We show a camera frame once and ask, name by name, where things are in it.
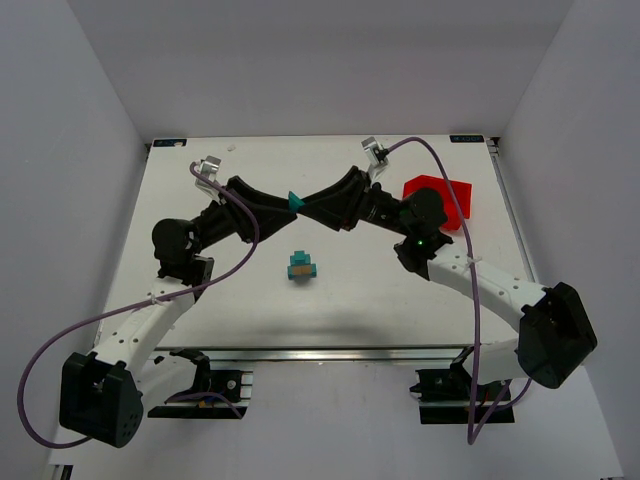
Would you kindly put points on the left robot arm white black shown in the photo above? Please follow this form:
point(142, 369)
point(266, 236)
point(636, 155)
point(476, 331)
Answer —
point(106, 392)

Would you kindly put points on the teal triangular wood block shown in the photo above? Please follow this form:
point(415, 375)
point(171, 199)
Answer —
point(295, 203)

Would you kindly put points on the teal arch wood block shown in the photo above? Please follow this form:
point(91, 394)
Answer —
point(292, 277)

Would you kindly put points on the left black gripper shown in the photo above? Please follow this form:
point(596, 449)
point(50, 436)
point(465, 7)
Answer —
point(239, 209)

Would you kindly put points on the blue corner label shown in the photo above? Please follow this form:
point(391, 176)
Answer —
point(466, 138)
point(169, 142)

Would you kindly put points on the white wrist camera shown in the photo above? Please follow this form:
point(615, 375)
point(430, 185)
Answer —
point(377, 157)
point(205, 172)

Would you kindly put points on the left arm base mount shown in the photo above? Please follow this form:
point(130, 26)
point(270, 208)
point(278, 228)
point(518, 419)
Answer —
point(187, 384)

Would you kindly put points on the aluminium table front rail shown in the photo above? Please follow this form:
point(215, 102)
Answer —
point(393, 355)

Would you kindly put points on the right blue corner label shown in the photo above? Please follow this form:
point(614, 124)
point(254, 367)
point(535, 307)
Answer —
point(466, 138)

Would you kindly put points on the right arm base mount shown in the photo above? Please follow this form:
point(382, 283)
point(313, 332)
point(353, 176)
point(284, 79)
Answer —
point(443, 396)

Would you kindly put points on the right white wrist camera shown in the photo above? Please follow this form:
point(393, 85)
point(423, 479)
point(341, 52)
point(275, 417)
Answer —
point(377, 157)

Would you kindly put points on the left blue corner label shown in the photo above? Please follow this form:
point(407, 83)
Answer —
point(169, 142)

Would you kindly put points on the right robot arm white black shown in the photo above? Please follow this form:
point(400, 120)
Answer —
point(554, 334)

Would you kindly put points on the teal rectangular wood block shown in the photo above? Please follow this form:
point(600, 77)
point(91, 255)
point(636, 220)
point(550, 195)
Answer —
point(293, 265)

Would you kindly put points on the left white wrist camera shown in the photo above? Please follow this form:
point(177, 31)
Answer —
point(205, 172)

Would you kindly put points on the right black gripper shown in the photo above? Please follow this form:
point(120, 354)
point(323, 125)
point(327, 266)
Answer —
point(354, 198)

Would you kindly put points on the red plastic bin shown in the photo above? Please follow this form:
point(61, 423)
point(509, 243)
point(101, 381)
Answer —
point(457, 200)

